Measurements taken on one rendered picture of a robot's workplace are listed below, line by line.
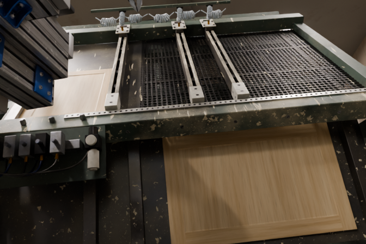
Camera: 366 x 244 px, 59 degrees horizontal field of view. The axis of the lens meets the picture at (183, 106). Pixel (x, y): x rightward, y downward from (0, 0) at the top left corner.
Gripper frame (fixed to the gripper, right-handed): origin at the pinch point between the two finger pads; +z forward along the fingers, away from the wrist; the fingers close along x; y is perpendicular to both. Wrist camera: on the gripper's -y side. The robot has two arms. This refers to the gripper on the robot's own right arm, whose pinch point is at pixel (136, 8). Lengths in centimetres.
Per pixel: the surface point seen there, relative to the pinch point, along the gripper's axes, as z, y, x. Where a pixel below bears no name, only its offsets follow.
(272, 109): 57, 1, -55
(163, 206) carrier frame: 97, -1, 4
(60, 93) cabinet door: 33, 21, 55
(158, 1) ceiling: -91, 383, 37
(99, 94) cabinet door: 37, 19, 33
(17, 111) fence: 38, -1, 69
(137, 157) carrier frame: 71, 3, 13
